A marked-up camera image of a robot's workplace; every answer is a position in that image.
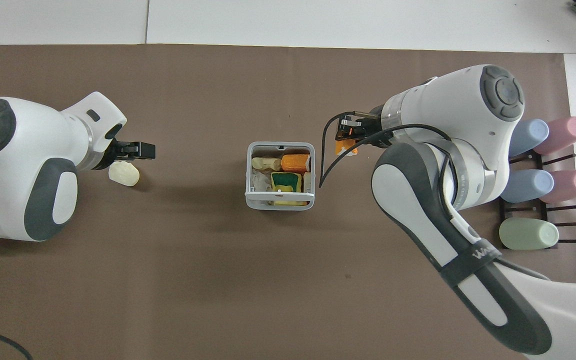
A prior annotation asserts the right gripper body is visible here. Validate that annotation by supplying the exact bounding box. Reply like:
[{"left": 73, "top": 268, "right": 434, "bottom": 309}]
[{"left": 364, "top": 104, "right": 388, "bottom": 148}]

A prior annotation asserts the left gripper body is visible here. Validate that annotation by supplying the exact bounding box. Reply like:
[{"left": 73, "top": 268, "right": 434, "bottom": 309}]
[{"left": 103, "top": 141, "right": 142, "bottom": 170}]

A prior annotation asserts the orange toy food piece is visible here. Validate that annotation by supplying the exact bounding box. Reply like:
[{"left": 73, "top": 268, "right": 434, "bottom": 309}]
[
  {"left": 281, "top": 154, "right": 312, "bottom": 174},
  {"left": 334, "top": 127, "right": 359, "bottom": 157}
]

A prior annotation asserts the white crumpled trash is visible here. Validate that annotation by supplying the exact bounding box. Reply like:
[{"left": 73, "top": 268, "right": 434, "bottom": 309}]
[{"left": 251, "top": 169, "right": 272, "bottom": 193}]

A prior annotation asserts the grey trash bin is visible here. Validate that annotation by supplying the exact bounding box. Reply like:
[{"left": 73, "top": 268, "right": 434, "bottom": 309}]
[{"left": 244, "top": 141, "right": 316, "bottom": 211}]

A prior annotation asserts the cream toy food piece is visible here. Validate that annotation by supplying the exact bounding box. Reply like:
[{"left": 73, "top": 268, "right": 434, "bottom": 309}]
[{"left": 108, "top": 160, "right": 141, "bottom": 188}]

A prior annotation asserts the green and yellow toy food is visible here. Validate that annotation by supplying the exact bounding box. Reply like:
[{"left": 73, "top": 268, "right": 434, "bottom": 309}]
[{"left": 271, "top": 172, "right": 303, "bottom": 193}]

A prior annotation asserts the beige toy food piece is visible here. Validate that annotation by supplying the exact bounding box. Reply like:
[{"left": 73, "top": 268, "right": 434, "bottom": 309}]
[{"left": 252, "top": 156, "right": 282, "bottom": 172}]

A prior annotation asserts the yellow toy food piece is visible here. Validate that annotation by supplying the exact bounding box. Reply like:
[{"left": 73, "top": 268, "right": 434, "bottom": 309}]
[{"left": 273, "top": 193, "right": 307, "bottom": 206}]

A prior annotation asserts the blue plastic cup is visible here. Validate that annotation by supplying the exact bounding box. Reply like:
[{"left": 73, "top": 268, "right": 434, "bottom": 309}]
[
  {"left": 509, "top": 118, "right": 550, "bottom": 157},
  {"left": 500, "top": 169, "right": 555, "bottom": 204}
]

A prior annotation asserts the green plastic cup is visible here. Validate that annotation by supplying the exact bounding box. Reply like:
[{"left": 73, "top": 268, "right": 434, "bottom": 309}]
[{"left": 498, "top": 217, "right": 560, "bottom": 251}]

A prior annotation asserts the pink plastic cup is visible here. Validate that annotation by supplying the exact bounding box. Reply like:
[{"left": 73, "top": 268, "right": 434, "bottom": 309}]
[
  {"left": 533, "top": 116, "right": 576, "bottom": 156},
  {"left": 540, "top": 169, "right": 576, "bottom": 204}
]

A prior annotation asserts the black cable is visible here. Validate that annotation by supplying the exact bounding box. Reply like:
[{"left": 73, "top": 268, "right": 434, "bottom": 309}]
[
  {"left": 318, "top": 112, "right": 461, "bottom": 221},
  {"left": 0, "top": 325, "right": 34, "bottom": 360}
]

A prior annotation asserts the black wire cup rack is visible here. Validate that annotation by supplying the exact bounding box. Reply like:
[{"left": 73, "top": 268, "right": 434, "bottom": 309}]
[{"left": 498, "top": 152, "right": 576, "bottom": 246}]

